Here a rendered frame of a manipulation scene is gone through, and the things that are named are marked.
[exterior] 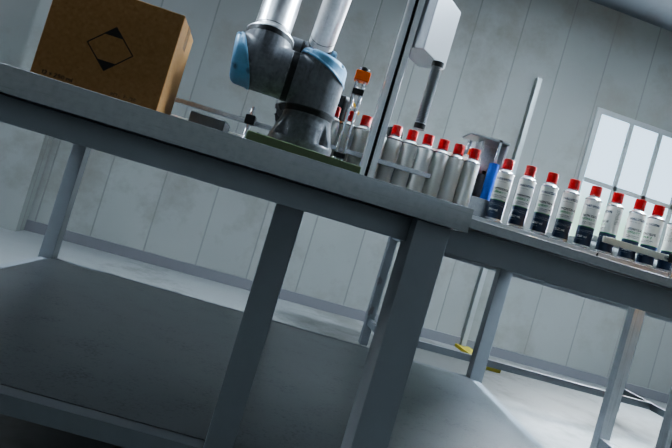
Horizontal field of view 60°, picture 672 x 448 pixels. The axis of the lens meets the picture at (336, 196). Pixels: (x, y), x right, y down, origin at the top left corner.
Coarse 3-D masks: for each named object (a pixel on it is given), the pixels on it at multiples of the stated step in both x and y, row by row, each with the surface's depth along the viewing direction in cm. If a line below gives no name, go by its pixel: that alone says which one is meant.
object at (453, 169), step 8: (456, 144) 183; (456, 152) 183; (448, 160) 183; (456, 160) 182; (464, 160) 183; (448, 168) 182; (456, 168) 181; (448, 176) 182; (456, 176) 182; (448, 184) 181; (456, 184) 182; (440, 192) 182; (448, 192) 181; (448, 200) 181
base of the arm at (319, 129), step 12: (288, 108) 129; (300, 108) 128; (312, 108) 128; (288, 120) 128; (300, 120) 127; (312, 120) 128; (324, 120) 129; (276, 132) 128; (288, 132) 126; (300, 132) 126; (312, 132) 127; (324, 132) 130; (300, 144) 125; (312, 144) 126; (324, 144) 130
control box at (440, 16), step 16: (432, 0) 167; (448, 0) 171; (432, 16) 166; (448, 16) 173; (416, 32) 168; (432, 32) 167; (448, 32) 176; (416, 48) 167; (432, 48) 170; (448, 48) 178; (416, 64) 182
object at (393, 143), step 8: (392, 128) 183; (400, 128) 182; (392, 136) 182; (400, 136) 183; (392, 144) 181; (400, 144) 182; (384, 152) 182; (392, 152) 181; (392, 160) 181; (384, 168) 181; (392, 168) 181; (376, 176) 182; (384, 176) 181
